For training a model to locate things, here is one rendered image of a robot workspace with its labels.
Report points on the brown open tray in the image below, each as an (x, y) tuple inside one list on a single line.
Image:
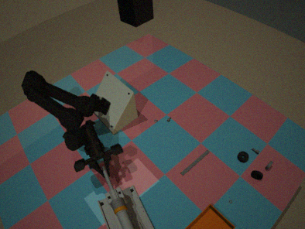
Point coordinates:
[(210, 218)]

